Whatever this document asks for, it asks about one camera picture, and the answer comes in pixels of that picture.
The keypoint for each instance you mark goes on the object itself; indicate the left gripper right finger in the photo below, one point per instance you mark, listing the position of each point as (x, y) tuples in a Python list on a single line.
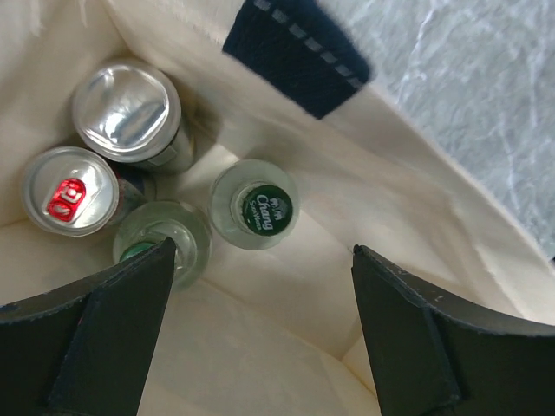
[(432, 352)]

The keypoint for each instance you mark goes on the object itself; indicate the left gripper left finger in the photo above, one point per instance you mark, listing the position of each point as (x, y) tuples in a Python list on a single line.
[(86, 347)]

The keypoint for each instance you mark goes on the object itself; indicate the green cap bottle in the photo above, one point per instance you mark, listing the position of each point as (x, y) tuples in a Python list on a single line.
[(254, 204), (157, 221)]

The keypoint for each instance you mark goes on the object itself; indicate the cream canvas tote bag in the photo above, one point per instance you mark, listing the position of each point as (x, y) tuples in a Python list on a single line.
[(261, 332)]

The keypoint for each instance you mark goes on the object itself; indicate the small red top can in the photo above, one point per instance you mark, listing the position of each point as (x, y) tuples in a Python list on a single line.
[(74, 192)]

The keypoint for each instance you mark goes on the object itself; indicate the tall dark can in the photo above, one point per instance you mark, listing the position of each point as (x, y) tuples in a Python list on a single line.
[(130, 112)]

